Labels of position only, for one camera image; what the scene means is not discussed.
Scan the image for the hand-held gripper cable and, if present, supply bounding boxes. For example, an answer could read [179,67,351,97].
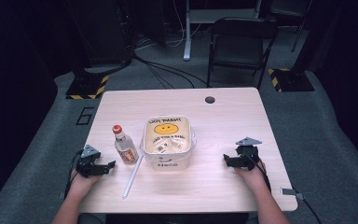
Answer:
[245,148,272,193]
[63,149,85,199]

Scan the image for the person's left hand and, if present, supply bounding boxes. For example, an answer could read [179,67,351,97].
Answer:
[69,169,103,194]

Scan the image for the clear plastic bin liner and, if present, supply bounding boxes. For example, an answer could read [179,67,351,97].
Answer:
[139,127,198,154]

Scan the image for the white smiley-face bin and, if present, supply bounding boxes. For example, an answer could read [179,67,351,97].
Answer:
[142,115,194,172]

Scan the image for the person's right hand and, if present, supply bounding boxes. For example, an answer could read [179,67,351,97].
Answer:
[234,159,269,193]

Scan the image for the clear bottle with red cap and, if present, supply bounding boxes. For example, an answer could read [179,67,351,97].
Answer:
[111,124,140,165]

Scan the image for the striped-edge black stand base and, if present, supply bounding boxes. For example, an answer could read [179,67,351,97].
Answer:
[267,67,316,93]
[65,74,110,101]

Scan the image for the right hand-held gripper cable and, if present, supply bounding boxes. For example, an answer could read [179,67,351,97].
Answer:
[245,148,272,193]

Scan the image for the left hand-held gripper cable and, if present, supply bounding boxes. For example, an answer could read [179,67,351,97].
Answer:
[63,149,85,199]

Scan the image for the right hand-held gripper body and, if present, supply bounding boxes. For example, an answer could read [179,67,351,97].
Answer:
[234,136,263,172]

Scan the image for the black floor cables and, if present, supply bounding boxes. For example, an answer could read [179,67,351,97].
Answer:
[132,53,210,91]

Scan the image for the black equipment cabinet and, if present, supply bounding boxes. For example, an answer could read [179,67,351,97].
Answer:
[66,0,135,68]

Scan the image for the white straw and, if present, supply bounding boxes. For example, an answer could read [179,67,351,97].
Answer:
[121,152,145,200]

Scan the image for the white desk frame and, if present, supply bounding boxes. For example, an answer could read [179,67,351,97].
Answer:
[183,0,264,62]

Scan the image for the black folding chair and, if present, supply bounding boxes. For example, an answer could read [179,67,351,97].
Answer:
[206,16,280,91]

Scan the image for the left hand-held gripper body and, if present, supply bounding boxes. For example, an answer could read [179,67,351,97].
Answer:
[76,144,106,179]

